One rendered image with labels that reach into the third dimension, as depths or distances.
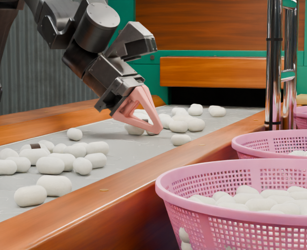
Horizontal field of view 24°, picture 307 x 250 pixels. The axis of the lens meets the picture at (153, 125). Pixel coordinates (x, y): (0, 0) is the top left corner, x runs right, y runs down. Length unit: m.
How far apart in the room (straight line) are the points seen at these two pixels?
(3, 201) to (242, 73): 1.02
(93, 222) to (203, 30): 1.23
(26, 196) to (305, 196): 0.28
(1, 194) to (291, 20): 0.69
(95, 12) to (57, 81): 2.61
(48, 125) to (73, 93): 2.47
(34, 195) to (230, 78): 1.03
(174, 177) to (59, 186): 0.12
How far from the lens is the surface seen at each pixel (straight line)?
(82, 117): 1.38
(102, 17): 1.15
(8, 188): 0.80
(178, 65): 1.70
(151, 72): 1.79
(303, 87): 1.70
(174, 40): 1.78
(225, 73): 1.67
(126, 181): 0.69
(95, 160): 0.89
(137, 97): 1.16
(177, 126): 1.24
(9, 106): 3.90
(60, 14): 1.23
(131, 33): 1.16
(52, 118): 1.29
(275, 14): 1.13
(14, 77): 3.87
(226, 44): 1.75
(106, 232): 0.59
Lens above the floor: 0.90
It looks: 7 degrees down
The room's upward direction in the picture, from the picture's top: straight up
